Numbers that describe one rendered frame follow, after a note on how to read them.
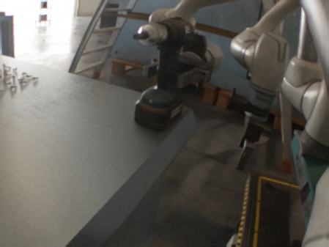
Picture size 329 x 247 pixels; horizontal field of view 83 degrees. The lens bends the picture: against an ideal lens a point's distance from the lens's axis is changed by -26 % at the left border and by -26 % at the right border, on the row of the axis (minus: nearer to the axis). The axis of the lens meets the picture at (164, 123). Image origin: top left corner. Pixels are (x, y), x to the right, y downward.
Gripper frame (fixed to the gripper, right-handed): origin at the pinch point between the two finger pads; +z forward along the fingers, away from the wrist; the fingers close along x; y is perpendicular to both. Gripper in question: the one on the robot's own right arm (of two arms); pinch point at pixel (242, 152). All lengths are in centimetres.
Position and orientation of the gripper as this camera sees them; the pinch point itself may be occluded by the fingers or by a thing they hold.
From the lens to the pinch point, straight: 76.5
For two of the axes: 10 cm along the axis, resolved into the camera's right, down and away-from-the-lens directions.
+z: -1.5, 8.6, 4.8
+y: 9.3, 2.8, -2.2
